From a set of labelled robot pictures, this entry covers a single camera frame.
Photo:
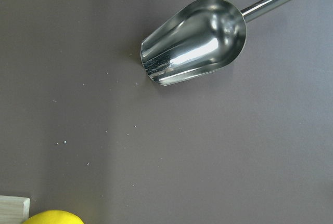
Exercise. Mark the steel scoop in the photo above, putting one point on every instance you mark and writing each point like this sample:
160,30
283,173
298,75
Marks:
201,38

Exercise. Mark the yellow lemon near board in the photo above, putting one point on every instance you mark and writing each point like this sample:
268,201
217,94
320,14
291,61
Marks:
54,217

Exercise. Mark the wooden cutting board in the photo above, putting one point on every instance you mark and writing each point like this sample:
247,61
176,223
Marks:
14,209

